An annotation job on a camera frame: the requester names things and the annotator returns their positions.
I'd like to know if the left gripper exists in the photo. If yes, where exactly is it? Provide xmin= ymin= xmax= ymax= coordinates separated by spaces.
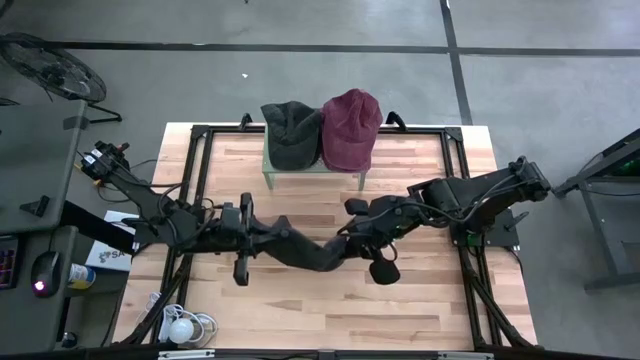
xmin=232 ymin=192 xmax=292 ymax=287

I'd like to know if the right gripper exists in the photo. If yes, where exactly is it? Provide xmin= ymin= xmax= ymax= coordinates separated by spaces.
xmin=344 ymin=197 xmax=402 ymax=286

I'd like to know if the dark grey baseball cap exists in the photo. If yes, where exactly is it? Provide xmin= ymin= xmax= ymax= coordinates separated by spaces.
xmin=254 ymin=214 xmax=354 ymax=274
xmin=259 ymin=100 xmax=323 ymax=172

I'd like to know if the maroon baseball cap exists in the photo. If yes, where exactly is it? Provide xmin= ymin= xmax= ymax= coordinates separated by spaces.
xmin=319 ymin=88 xmax=385 ymax=174

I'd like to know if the pale green mesh stand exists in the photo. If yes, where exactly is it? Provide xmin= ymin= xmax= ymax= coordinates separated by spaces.
xmin=262 ymin=124 xmax=369 ymax=192

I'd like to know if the white round bulb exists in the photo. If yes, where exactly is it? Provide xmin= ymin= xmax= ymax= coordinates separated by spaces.
xmin=168 ymin=318 xmax=196 ymax=345

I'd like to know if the white printed cardboard box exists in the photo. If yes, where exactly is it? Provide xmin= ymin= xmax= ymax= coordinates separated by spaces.
xmin=84 ymin=209 xmax=141 ymax=273

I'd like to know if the black diagonal beam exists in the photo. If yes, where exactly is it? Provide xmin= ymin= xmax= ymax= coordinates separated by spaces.
xmin=59 ymin=199 xmax=139 ymax=255

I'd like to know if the white yellow can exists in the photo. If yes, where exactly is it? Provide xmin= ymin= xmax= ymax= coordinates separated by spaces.
xmin=67 ymin=263 xmax=97 ymax=291

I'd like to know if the black tape piece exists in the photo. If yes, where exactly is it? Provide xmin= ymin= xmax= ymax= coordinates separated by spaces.
xmin=62 ymin=114 xmax=90 ymax=131

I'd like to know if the black computer mouse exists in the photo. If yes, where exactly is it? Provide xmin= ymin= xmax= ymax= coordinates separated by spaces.
xmin=30 ymin=250 xmax=63 ymax=300

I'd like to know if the black wedge block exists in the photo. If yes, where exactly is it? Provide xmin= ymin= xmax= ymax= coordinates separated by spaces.
xmin=19 ymin=194 xmax=52 ymax=218

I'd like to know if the grey desk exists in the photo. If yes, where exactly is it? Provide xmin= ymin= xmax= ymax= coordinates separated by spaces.
xmin=0 ymin=98 xmax=89 ymax=235
xmin=0 ymin=224 xmax=80 ymax=355

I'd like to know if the grey metal stand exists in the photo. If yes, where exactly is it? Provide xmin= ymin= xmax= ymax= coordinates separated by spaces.
xmin=552 ymin=127 xmax=640 ymax=292

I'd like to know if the black keyboard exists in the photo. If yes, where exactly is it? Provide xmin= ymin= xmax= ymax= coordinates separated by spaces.
xmin=0 ymin=234 xmax=21 ymax=291

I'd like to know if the black floor fan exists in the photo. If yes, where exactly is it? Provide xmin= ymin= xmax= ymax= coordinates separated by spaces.
xmin=0 ymin=32 xmax=123 ymax=125

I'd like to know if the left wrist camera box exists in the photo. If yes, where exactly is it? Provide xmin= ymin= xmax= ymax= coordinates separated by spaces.
xmin=219 ymin=202 xmax=242 ymax=232

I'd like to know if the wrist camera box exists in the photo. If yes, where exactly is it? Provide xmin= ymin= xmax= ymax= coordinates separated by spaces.
xmin=368 ymin=195 xmax=402 ymax=227
xmin=219 ymin=202 xmax=242 ymax=232

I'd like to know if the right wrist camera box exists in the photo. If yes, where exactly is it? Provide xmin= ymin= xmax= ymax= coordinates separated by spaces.
xmin=368 ymin=195 xmax=402 ymax=227

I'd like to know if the black aluminium table frame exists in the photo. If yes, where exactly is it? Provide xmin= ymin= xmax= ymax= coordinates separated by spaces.
xmin=115 ymin=122 xmax=540 ymax=351

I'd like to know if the silver metal bracket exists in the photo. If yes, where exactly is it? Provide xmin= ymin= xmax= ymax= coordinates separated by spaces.
xmin=157 ymin=349 xmax=216 ymax=360
xmin=437 ymin=351 xmax=496 ymax=360

